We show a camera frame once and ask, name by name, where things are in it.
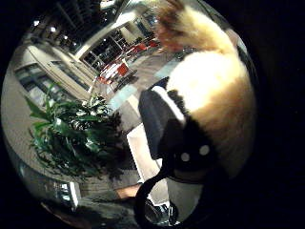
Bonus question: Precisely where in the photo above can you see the green potted plant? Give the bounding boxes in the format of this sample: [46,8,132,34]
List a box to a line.
[25,83,129,179]

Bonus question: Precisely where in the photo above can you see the brown and white soft toy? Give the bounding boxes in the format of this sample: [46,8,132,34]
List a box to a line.
[154,0,258,179]

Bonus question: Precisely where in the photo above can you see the white table with red chairs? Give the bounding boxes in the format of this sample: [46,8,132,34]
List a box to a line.
[97,62,123,85]

